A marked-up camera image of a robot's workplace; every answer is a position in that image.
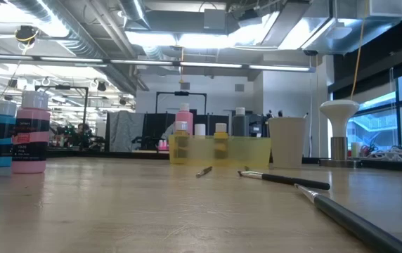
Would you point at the large pink paint bottle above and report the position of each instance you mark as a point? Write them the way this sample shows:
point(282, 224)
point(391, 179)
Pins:
point(184, 119)

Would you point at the small orange paint bottle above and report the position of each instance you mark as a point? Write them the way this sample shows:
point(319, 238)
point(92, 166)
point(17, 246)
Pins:
point(181, 140)

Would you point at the small yellow paint bottle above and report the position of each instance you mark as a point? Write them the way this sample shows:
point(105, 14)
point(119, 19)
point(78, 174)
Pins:
point(221, 140)

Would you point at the large grey paint bottle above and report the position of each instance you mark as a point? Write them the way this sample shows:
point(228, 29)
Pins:
point(240, 124)

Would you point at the small pink paint bottle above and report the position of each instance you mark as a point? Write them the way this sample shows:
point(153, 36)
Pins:
point(31, 165)

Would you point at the translucent yellow plastic tray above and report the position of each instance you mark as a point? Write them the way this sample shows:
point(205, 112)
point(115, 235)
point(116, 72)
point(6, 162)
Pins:
point(250, 151)

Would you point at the long ceiling light bar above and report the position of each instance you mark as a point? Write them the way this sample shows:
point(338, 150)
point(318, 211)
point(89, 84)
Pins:
point(208, 64)

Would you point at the grey fabric cover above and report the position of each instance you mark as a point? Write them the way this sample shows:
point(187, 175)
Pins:
point(125, 130)

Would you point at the beige paper cup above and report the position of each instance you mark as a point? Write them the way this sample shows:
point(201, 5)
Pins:
point(287, 140)

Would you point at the grey ceiling box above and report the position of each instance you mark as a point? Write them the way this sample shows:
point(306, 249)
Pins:
point(214, 19)

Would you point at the person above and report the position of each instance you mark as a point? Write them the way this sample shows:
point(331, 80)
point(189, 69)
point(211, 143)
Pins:
point(81, 131)

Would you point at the white dome metal lamp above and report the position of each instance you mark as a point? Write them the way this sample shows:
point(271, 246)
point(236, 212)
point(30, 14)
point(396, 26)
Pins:
point(339, 116)

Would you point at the black yellow ceiling device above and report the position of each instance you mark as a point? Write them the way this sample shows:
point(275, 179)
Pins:
point(27, 33)

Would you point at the black gantry frame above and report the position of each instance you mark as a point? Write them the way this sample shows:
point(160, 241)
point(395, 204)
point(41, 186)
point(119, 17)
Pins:
point(62, 87)
point(181, 93)

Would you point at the grey wall vent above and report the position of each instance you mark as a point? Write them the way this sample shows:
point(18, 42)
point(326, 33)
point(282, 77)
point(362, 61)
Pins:
point(239, 87)
point(185, 85)

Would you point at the black aluminium table frame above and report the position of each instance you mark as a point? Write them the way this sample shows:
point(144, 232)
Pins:
point(134, 154)

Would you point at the silver ventilation duct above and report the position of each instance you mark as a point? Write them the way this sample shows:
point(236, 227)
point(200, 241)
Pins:
point(81, 38)

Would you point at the black window frame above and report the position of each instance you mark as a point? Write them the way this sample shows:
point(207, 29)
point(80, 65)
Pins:
point(399, 123)

